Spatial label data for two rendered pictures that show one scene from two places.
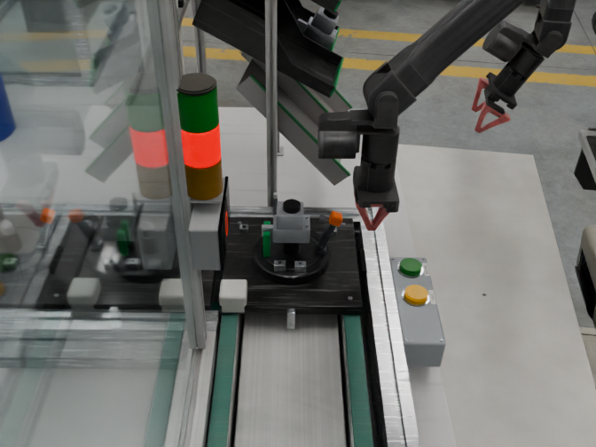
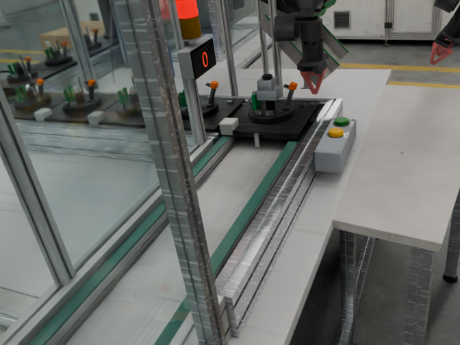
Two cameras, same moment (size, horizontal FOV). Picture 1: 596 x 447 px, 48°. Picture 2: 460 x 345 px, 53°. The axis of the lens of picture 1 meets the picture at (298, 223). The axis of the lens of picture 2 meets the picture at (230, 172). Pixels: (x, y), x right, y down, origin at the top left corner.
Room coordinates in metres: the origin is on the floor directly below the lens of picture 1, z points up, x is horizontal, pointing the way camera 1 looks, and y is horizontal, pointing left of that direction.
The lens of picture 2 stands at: (-0.29, -0.49, 1.52)
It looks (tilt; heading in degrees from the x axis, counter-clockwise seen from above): 29 degrees down; 29
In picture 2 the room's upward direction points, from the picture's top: 9 degrees counter-clockwise
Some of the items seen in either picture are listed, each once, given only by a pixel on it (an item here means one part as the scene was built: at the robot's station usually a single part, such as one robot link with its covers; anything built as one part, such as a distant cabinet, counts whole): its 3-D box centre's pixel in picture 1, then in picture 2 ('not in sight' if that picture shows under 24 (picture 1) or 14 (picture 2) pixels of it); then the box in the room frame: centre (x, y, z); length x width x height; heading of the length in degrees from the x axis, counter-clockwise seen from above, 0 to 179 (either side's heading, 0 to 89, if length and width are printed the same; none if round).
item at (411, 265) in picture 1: (410, 268); (341, 122); (0.89, -0.21, 0.96); 0.04 x 0.04 x 0.02
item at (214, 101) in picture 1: (197, 105); not in sight; (0.71, 0.12, 1.38); 0.05 x 0.05 x 0.05
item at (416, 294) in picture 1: (415, 295); (335, 133); (0.82, -0.21, 0.96); 0.04 x 0.04 x 0.02
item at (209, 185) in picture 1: (202, 174); (189, 27); (0.71, 0.12, 1.28); 0.05 x 0.05 x 0.05
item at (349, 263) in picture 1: (291, 262); (271, 117); (0.91, 0.01, 0.96); 0.24 x 0.24 x 0.02; 1
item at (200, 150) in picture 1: (199, 140); (186, 5); (0.71, 0.12, 1.33); 0.05 x 0.05 x 0.05
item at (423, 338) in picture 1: (413, 309); (336, 144); (0.82, -0.21, 0.93); 0.21 x 0.07 x 0.06; 1
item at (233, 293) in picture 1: (233, 295); (228, 126); (0.81, 0.11, 0.97); 0.05 x 0.05 x 0.04; 1
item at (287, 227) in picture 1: (286, 219); (265, 86); (0.90, 0.02, 1.06); 0.08 x 0.04 x 0.07; 91
